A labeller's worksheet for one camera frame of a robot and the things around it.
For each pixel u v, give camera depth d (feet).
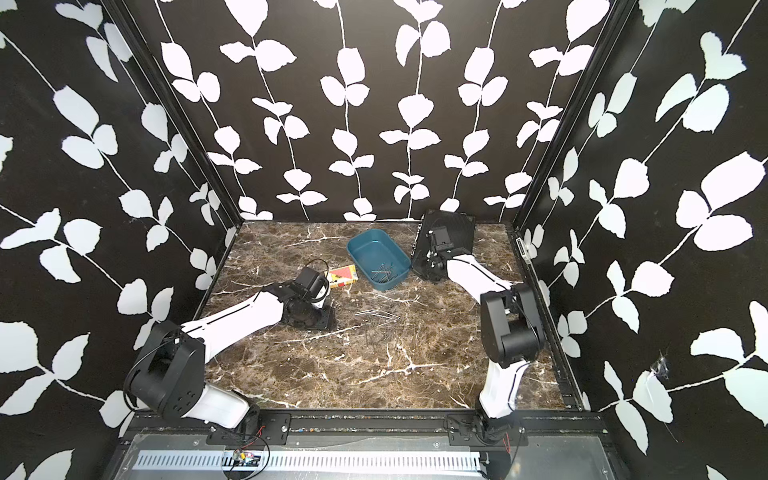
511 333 1.63
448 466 2.30
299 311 2.13
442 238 2.51
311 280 2.34
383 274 3.42
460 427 2.44
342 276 3.32
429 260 2.82
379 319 3.10
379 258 3.64
